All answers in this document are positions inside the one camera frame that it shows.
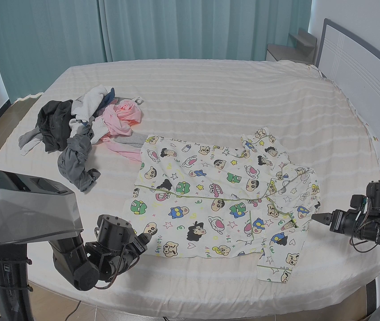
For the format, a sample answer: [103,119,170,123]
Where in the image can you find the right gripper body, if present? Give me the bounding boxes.
[331,209,378,243]

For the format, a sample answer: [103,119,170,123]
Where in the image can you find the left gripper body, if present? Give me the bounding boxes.
[114,233,149,272]

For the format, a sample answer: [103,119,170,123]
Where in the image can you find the white printed pyjama top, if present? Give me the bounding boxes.
[122,126,322,285]

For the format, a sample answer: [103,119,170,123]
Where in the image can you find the pile of clothes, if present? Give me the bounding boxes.
[19,84,144,156]

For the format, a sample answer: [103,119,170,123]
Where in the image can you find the light grey garment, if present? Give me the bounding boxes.
[113,133,147,150]

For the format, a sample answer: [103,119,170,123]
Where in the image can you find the dark grey garment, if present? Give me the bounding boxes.
[58,126,102,193]

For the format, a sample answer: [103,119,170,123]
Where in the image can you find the pink garment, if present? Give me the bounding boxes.
[101,100,143,163]

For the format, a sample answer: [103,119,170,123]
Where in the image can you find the black garment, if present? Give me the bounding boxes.
[37,100,74,153]

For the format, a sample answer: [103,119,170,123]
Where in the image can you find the bed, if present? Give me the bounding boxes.
[0,18,380,318]

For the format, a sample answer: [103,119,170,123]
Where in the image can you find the grey bedside table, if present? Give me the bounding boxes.
[266,28,318,63]

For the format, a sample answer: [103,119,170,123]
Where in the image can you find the blue-green curtain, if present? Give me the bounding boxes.
[97,0,314,62]
[0,0,112,101]

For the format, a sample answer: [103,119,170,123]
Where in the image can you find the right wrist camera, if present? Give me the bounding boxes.
[350,194,367,210]

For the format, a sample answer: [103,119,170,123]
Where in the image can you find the black cable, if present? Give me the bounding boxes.
[348,234,380,255]

